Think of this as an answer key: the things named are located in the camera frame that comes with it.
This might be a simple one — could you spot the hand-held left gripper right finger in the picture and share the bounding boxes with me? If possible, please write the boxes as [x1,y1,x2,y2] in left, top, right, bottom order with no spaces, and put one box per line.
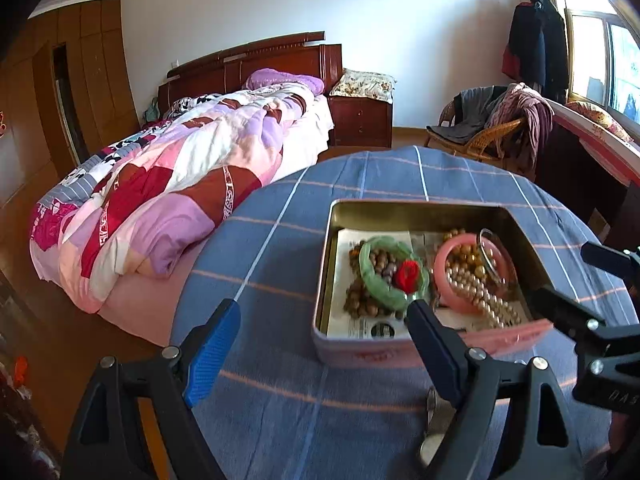
[405,299,586,480]

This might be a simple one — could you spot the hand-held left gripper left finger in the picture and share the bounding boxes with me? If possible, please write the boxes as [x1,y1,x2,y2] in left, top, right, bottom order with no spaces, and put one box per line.
[60,298,242,480]

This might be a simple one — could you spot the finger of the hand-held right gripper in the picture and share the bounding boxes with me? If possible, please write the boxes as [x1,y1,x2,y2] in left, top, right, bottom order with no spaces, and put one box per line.
[581,242,640,281]
[530,287,609,356]

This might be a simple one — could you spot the pink metal tin box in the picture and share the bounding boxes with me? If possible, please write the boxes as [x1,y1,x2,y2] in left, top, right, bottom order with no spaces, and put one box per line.
[311,199,555,368]

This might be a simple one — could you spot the clear glass bangle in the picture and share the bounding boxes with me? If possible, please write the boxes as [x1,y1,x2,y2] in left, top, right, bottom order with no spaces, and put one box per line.
[478,228,518,293]

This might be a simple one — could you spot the white pearl necklace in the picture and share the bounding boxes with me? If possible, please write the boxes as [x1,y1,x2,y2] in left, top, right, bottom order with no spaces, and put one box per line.
[446,265,522,329]

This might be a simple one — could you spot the pink bangle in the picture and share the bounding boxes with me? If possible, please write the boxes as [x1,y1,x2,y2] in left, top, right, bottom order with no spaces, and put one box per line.
[433,234,521,317]

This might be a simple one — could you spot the brown bead bracelet red tassel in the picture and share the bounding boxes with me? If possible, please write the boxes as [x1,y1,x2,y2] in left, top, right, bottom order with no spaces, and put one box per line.
[370,255,426,293]

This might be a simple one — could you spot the green jade bangle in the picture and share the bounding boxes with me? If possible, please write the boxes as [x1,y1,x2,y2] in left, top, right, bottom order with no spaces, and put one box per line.
[358,236,432,309]

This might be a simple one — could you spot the pink bed sheet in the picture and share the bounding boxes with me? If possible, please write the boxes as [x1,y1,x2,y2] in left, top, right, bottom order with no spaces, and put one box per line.
[97,95,335,348]

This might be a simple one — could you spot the printed paper leaflet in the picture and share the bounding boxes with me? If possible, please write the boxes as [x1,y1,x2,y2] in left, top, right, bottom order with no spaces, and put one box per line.
[327,229,531,338]

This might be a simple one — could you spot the dark desk red edge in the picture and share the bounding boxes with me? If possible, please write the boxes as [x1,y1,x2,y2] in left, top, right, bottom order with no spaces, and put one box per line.
[535,100,640,256]

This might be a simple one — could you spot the blue plaid tablecloth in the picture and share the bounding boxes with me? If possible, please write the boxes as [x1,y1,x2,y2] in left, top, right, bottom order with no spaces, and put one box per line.
[170,145,640,480]

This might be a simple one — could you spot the floral cushion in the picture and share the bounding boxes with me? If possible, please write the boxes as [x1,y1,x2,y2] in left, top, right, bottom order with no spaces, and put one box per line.
[565,101,633,143]

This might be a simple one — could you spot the maroon pink garment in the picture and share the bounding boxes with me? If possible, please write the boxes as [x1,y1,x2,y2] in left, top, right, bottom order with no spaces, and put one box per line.
[487,82,555,176]

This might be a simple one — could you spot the wicker chair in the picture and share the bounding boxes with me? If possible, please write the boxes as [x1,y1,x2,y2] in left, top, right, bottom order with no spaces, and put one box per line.
[425,94,528,163]

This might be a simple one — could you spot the patchwork quilt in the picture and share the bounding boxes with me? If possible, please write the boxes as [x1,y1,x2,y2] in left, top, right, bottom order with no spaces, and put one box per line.
[29,82,326,313]

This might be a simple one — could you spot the grey garment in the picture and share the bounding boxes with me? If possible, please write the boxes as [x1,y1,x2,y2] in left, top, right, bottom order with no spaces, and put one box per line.
[430,86,508,143]

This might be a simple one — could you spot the window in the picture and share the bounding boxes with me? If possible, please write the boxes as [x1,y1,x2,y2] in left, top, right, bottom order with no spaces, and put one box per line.
[552,0,640,126]

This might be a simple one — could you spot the hanging dark coats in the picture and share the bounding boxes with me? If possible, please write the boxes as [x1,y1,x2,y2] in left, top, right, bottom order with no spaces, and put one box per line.
[501,0,571,106]

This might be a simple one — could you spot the black white patterned pillow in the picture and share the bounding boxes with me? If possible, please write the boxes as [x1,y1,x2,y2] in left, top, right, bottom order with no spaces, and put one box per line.
[165,96,221,121]

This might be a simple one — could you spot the dark wooden nightstand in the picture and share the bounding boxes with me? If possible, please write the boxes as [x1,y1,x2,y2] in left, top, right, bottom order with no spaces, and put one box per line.
[327,95,393,148]

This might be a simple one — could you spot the purple pillow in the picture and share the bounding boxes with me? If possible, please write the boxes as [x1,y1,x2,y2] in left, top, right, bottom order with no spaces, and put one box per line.
[243,67,326,95]

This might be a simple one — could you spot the floral pillow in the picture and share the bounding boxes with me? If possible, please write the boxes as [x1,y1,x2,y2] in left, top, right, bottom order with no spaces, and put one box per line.
[330,68,397,103]

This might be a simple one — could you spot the brown wooden wardrobe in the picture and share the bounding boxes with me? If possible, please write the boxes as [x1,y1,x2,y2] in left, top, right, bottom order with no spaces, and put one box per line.
[0,0,141,211]

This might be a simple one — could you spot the dark wooden bed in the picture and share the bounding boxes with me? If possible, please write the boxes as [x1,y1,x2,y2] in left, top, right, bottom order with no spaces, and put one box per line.
[29,31,345,348]

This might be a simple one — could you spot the brown wooden bead bracelet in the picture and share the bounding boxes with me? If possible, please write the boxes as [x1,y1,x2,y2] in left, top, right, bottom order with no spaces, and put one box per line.
[344,241,408,320]

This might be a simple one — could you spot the gold bead bracelet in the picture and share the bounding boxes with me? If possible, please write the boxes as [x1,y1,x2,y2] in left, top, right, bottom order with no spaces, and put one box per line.
[442,230,488,281]

